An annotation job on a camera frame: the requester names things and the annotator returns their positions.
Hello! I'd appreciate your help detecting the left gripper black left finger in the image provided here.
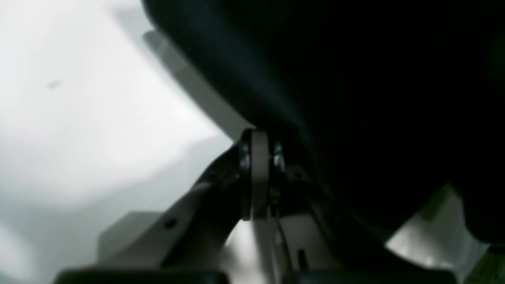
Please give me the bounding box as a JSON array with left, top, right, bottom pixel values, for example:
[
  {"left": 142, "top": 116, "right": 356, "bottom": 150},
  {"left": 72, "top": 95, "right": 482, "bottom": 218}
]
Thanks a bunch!
[{"left": 55, "top": 129, "right": 270, "bottom": 284}]

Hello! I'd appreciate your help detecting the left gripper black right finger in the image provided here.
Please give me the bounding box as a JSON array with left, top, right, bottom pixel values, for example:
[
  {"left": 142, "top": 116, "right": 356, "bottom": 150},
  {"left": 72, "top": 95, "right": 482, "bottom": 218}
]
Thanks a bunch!
[{"left": 270, "top": 141, "right": 457, "bottom": 284}]

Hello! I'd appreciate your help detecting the dark T-shirt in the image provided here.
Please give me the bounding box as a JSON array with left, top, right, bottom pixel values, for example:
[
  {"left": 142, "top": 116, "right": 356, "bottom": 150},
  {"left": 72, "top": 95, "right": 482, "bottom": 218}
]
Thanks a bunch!
[{"left": 144, "top": 0, "right": 504, "bottom": 244}]

